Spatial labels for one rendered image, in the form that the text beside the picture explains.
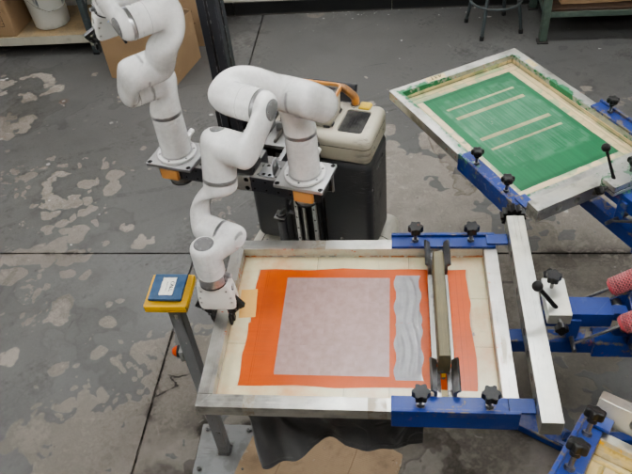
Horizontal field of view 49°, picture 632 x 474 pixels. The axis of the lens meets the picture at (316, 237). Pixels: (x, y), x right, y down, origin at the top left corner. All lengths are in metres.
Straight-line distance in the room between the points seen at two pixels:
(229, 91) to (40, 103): 3.54
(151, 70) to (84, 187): 2.29
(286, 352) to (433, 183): 2.12
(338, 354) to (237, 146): 0.62
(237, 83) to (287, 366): 0.73
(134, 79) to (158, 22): 0.19
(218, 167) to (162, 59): 0.40
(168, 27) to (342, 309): 0.88
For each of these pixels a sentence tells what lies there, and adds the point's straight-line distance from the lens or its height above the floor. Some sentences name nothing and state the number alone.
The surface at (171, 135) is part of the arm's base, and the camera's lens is 2.17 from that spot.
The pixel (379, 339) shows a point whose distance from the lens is 1.87.
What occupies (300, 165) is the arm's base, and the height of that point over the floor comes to 1.21.
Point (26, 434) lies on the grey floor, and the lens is 3.17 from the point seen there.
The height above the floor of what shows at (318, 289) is 0.95.
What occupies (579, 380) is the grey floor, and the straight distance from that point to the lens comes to 3.04.
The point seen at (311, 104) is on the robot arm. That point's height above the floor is 1.47.
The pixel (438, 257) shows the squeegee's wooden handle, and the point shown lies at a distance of 1.92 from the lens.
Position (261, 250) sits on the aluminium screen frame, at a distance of 2.09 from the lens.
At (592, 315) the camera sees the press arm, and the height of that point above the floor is 1.04.
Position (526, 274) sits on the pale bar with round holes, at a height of 1.04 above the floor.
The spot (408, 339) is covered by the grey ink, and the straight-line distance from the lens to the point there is 1.86.
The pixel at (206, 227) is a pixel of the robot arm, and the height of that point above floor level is 1.26.
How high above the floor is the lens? 2.44
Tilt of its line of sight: 44 degrees down
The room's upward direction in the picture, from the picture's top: 7 degrees counter-clockwise
